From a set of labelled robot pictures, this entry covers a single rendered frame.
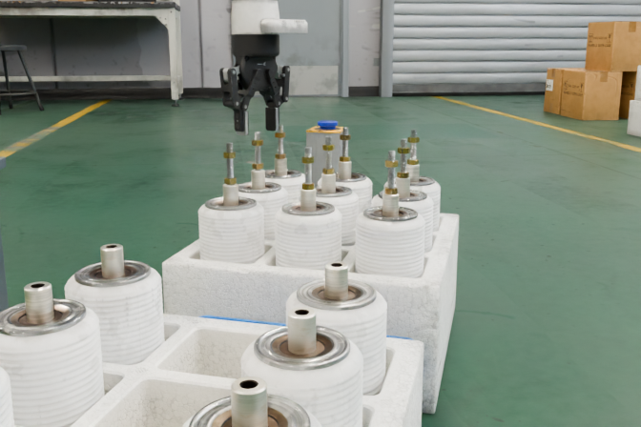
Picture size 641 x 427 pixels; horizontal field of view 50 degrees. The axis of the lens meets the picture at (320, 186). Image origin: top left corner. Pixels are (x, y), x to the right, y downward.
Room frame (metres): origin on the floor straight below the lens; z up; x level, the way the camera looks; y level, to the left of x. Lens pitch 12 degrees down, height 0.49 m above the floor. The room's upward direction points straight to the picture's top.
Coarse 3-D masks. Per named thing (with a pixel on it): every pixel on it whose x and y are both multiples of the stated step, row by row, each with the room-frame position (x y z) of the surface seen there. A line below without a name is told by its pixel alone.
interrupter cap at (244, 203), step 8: (208, 200) 0.99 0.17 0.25; (216, 200) 0.99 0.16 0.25; (240, 200) 1.00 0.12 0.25; (248, 200) 0.99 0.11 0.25; (256, 200) 0.99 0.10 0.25; (208, 208) 0.96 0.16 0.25; (216, 208) 0.95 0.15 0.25; (224, 208) 0.95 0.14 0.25; (232, 208) 0.95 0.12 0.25; (240, 208) 0.95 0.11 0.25; (248, 208) 0.96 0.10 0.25
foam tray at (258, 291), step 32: (448, 224) 1.13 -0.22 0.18; (192, 256) 0.96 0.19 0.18; (352, 256) 0.95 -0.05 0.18; (448, 256) 0.97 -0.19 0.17; (192, 288) 0.92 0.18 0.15; (224, 288) 0.90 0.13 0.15; (256, 288) 0.89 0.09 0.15; (288, 288) 0.88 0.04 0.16; (384, 288) 0.85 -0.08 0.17; (416, 288) 0.84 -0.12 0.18; (448, 288) 1.00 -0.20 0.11; (416, 320) 0.84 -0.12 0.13; (448, 320) 1.03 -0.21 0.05
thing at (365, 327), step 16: (288, 304) 0.61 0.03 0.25; (384, 304) 0.61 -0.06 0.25; (320, 320) 0.57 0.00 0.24; (336, 320) 0.57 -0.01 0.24; (352, 320) 0.57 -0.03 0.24; (368, 320) 0.58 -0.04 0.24; (384, 320) 0.60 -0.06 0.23; (352, 336) 0.57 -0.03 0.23; (368, 336) 0.58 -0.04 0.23; (384, 336) 0.60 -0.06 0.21; (368, 352) 0.58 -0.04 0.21; (384, 352) 0.61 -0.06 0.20; (368, 368) 0.58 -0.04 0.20; (384, 368) 0.61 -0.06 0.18; (368, 384) 0.58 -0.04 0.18
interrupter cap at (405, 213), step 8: (368, 208) 0.94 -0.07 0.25; (376, 208) 0.95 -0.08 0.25; (400, 208) 0.95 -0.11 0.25; (408, 208) 0.94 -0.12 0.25; (368, 216) 0.90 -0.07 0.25; (376, 216) 0.90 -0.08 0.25; (384, 216) 0.90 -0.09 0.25; (392, 216) 0.91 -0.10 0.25; (400, 216) 0.90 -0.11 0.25; (408, 216) 0.90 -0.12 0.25; (416, 216) 0.90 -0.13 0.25
